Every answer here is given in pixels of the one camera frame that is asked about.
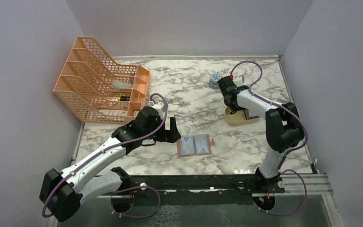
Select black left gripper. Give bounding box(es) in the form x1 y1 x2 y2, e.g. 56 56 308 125
143 116 181 144

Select silver card number side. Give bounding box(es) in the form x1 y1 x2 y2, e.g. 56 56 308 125
180 136 195 156

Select tan leather card holder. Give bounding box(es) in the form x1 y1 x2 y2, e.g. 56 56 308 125
177 134 215 157

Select silver vip credit card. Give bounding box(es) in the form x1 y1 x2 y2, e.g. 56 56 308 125
194 134 209 154

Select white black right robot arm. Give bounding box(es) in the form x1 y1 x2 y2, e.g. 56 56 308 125
217 76 305 192

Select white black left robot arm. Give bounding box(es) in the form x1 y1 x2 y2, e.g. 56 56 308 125
39 103 181 222

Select small blue white jar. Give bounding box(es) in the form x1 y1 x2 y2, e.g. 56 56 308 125
208 72 222 89

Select yellow black marker pen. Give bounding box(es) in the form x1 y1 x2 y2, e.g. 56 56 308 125
111 96 130 102

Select white boxes in organizer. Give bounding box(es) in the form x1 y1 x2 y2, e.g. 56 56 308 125
100 109 127 116

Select orange plastic file organizer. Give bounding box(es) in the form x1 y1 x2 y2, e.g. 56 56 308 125
53 36 150 124

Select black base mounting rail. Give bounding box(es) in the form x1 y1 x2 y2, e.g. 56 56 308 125
105 170 285 206

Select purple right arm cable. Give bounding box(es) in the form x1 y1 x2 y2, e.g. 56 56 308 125
230 61 309 217

